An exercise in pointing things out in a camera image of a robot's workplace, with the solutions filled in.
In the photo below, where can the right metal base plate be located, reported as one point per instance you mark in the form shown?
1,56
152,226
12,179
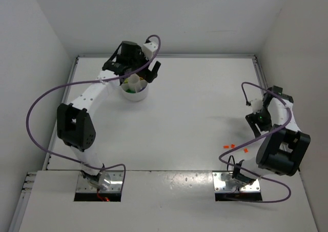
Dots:
225,184

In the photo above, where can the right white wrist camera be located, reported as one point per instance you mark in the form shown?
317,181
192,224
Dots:
256,105

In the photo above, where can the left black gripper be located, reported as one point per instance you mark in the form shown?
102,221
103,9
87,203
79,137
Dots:
144,69

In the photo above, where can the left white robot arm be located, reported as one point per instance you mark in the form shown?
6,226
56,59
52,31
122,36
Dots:
128,70

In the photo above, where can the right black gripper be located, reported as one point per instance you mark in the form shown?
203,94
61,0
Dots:
253,119

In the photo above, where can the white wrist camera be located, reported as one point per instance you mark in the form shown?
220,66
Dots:
256,105
149,49

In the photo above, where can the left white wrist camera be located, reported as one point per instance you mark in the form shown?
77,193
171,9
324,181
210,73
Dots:
149,49

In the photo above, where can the white divided round container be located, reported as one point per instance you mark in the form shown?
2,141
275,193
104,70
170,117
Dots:
135,88

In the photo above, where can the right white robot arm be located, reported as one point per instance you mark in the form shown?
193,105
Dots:
280,153

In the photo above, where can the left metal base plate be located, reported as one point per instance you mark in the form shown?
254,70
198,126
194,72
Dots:
112,182

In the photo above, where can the dark green lego brick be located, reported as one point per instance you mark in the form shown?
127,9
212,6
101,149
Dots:
129,91

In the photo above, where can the metal base plate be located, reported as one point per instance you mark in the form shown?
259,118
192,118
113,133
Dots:
112,182
225,184

